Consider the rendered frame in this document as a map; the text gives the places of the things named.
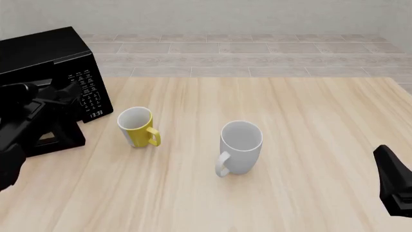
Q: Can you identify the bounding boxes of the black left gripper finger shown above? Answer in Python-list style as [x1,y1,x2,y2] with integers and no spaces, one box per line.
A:
[54,81,81,97]
[59,94,83,108]

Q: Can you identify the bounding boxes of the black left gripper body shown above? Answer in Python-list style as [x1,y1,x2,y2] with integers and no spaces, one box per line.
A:
[28,84,64,120]

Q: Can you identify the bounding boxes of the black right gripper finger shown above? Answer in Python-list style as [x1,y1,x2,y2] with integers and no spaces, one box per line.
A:
[373,144,412,195]

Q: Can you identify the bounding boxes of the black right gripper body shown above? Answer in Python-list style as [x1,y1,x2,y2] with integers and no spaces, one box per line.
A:
[379,188,412,218]

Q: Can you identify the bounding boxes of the black microwave oven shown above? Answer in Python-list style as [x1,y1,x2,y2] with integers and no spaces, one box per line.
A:
[0,26,115,159]

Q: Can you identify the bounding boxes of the yellow and white mug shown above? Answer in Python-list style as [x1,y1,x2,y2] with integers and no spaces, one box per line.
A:
[117,106,162,149]

